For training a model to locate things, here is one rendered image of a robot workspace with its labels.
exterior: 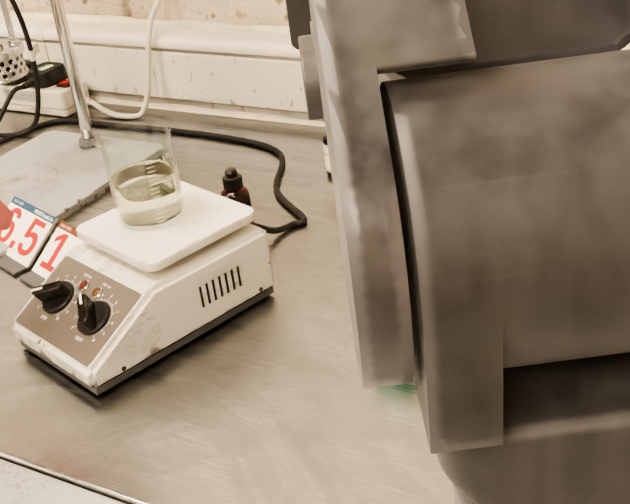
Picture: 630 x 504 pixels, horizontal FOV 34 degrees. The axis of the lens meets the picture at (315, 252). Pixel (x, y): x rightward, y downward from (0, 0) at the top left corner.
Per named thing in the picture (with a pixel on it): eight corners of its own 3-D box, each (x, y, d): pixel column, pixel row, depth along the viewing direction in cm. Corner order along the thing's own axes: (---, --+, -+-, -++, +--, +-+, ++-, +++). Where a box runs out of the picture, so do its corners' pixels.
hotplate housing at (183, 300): (97, 402, 83) (75, 319, 79) (16, 348, 92) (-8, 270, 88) (297, 284, 96) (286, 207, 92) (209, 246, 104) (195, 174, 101)
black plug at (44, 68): (36, 94, 141) (33, 79, 140) (14, 91, 143) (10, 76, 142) (71, 76, 146) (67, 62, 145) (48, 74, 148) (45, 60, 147)
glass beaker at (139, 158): (162, 197, 96) (144, 112, 92) (203, 215, 92) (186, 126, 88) (98, 226, 92) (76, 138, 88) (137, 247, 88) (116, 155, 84)
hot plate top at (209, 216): (151, 275, 84) (149, 265, 84) (72, 236, 92) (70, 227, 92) (260, 217, 91) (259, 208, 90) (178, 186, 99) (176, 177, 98)
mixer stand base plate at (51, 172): (-8, 266, 106) (-11, 257, 106) (-133, 238, 116) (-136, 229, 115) (168, 151, 128) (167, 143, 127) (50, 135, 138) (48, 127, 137)
